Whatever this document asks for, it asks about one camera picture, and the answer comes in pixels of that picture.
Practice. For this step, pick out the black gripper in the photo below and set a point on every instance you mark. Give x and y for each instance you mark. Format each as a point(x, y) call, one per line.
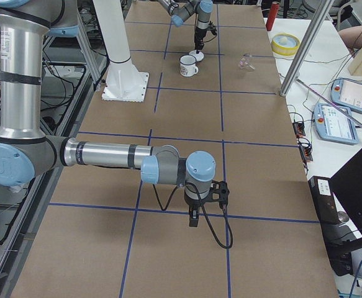
point(192, 205)
point(199, 35)

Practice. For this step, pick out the white mug lid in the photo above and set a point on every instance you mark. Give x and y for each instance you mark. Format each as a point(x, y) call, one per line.
point(197, 54)

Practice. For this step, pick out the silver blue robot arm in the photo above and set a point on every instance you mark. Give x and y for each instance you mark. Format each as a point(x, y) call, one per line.
point(203, 24)
point(26, 151)

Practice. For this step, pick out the white enamel mug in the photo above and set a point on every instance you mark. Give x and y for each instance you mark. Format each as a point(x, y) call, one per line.
point(188, 66)

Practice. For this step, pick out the yellow tape roll with plate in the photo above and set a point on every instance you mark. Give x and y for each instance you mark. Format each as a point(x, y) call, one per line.
point(285, 44)

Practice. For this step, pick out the red cardboard tube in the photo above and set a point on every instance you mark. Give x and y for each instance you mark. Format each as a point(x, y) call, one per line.
point(272, 15)

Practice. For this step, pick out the brown paper table cover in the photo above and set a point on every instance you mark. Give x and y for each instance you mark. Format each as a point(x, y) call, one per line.
point(105, 234)

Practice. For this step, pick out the orange black usb hub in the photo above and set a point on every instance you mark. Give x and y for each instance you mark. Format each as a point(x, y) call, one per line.
point(305, 148)
point(299, 128)

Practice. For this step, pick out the black computer box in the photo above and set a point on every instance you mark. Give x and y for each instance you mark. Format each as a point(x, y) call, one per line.
point(324, 201)

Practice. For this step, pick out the near teach pendant tablet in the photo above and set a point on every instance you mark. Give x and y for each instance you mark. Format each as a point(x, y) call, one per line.
point(333, 126)

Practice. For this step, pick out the teach pendant tablet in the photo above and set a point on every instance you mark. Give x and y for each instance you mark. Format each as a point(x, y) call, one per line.
point(348, 93)
point(333, 126)

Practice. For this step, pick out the far teach pendant tablet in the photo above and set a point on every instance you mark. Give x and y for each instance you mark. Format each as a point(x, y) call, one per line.
point(348, 93)

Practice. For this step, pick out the black monitor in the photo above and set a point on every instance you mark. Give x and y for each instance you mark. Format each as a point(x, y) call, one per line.
point(346, 184)

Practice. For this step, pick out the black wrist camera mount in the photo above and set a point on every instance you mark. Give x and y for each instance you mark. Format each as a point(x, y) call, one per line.
point(219, 193)
point(212, 28)

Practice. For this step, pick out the white camera pole with base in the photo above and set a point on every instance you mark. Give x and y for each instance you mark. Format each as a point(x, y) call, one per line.
point(124, 82)

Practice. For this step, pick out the aluminium frame post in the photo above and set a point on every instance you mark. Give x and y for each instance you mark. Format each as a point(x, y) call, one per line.
point(309, 36)

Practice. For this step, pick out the green handled reacher grabber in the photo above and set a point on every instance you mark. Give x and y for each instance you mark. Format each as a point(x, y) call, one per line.
point(349, 116)

